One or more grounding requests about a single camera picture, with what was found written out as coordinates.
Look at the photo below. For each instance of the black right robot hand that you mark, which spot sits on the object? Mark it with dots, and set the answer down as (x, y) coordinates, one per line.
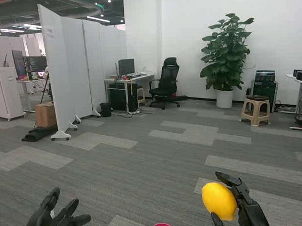
(251, 213)

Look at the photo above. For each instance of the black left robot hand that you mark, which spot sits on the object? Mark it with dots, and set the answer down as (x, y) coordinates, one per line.
(43, 221)

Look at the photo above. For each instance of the yellow lemon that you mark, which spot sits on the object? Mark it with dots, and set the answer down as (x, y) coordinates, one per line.
(218, 201)

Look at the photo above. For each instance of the black folded mat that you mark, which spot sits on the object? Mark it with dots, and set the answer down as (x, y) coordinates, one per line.
(38, 134)

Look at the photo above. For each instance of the brown cardboard box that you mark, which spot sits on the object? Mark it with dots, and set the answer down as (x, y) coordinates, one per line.
(45, 115)

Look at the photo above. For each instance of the beige plastic stool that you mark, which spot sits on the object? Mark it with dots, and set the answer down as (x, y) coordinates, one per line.
(257, 99)

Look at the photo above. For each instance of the white plant pot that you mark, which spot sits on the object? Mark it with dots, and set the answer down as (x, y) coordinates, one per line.
(225, 99)

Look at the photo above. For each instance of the black equipment cabinet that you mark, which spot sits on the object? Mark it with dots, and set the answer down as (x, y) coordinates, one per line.
(264, 91)

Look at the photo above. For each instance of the black trash bin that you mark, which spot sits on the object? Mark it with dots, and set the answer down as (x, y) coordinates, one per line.
(105, 110)

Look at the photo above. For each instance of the white wheeled cabinet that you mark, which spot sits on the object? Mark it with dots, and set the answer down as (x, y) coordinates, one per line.
(5, 93)

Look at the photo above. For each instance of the white standing desk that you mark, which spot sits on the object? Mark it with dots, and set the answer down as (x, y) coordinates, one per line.
(28, 82)

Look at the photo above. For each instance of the black computer tower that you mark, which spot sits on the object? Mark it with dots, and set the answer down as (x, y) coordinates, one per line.
(118, 96)

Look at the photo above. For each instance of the white folding partition screen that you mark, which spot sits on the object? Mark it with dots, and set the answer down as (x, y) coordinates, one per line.
(62, 71)

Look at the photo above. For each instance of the black mesh office chair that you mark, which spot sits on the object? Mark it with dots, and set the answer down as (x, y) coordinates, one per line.
(166, 82)

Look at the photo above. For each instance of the wide monitor showing code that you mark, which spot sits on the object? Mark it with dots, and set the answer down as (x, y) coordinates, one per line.
(37, 63)

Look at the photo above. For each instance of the tall portrait computer monitor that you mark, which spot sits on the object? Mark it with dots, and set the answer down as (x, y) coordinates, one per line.
(18, 64)

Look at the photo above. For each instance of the small yellowish stool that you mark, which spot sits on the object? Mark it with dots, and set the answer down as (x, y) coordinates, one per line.
(141, 93)

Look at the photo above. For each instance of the large green leafy plant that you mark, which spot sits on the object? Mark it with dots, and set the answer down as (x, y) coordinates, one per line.
(225, 53)

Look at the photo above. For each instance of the white office desk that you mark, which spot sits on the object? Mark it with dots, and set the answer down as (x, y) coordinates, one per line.
(130, 78)

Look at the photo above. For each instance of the black computer monitor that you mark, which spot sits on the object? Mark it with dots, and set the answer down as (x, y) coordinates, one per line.
(126, 66)

